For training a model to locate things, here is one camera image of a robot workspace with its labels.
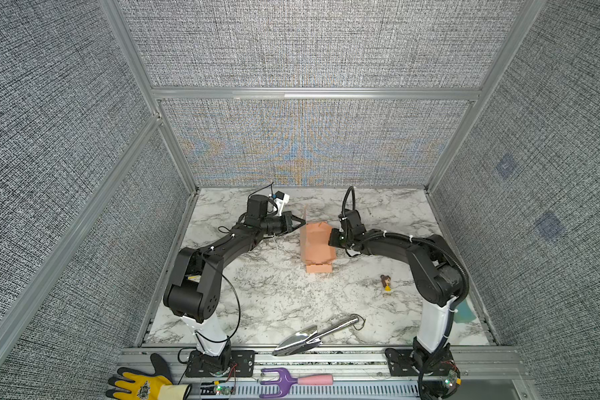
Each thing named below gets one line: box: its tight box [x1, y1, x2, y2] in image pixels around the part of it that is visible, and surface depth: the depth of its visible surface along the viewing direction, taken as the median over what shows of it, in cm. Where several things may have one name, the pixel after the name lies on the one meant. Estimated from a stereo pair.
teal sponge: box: [454, 298, 477, 324], surface depth 83 cm
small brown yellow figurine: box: [380, 274, 393, 292], surface depth 90 cm
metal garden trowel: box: [272, 314, 366, 356], surface depth 79 cm
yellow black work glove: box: [105, 353, 192, 400], surface depth 69 cm
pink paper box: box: [300, 221, 338, 274], surface depth 99 cm
